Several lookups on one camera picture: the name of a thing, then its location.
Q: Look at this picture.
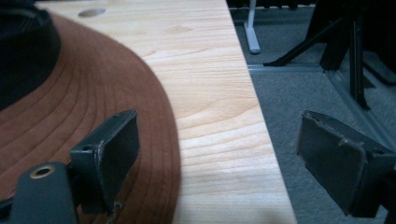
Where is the black tripod stand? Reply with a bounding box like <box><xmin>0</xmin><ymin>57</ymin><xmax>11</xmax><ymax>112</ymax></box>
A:
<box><xmin>262</xmin><ymin>0</ymin><xmax>396</xmax><ymax>110</ymax></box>

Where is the black cap with brown brim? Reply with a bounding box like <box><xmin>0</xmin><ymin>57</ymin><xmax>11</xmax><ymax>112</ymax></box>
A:
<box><xmin>0</xmin><ymin>3</ymin><xmax>182</xmax><ymax>224</ymax></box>

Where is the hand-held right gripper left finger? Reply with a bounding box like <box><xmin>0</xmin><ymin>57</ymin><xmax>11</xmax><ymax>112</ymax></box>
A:
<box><xmin>10</xmin><ymin>107</ymin><xmax>140</xmax><ymax>224</ymax></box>

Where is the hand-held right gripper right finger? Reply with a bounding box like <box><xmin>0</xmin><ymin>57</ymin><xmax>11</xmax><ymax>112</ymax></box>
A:
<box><xmin>296</xmin><ymin>109</ymin><xmax>396</xmax><ymax>218</ymax></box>

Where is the white metal table leg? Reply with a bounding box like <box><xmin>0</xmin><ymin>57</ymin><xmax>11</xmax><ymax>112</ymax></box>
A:
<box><xmin>244</xmin><ymin>0</ymin><xmax>262</xmax><ymax>55</ymax></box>

